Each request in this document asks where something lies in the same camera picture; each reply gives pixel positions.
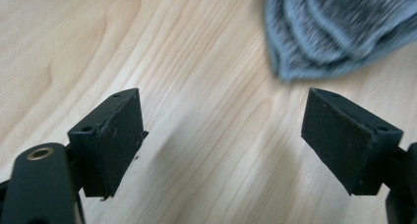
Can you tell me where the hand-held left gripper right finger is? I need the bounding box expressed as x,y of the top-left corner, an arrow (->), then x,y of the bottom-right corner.
300,86 -> 404,196

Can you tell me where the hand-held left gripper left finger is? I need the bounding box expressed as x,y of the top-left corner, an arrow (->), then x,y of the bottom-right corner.
67,87 -> 149,201

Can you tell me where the grey cloth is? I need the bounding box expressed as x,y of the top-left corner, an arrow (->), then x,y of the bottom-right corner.
264,0 -> 417,84

